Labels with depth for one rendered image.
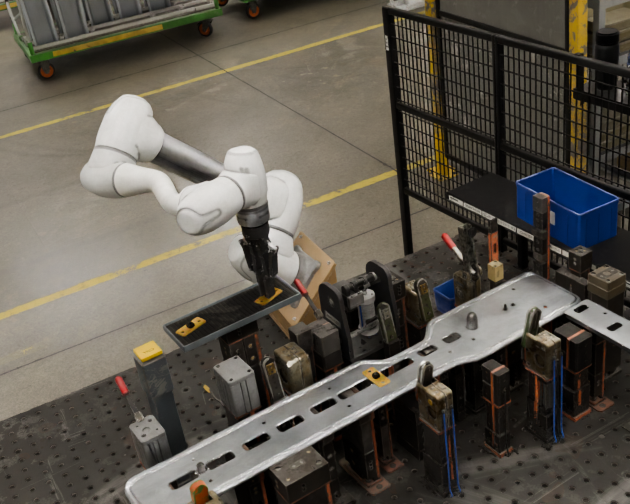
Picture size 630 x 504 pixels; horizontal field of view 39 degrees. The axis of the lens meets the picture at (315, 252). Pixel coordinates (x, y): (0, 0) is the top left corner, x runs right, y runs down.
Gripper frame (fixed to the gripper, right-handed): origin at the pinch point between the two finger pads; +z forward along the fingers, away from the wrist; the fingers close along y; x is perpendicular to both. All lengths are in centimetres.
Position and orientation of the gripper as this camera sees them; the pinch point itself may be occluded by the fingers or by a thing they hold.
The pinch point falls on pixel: (266, 284)
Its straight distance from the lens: 249.9
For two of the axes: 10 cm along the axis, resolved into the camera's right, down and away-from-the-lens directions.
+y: 7.7, 2.3, -5.9
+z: 1.3, 8.6, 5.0
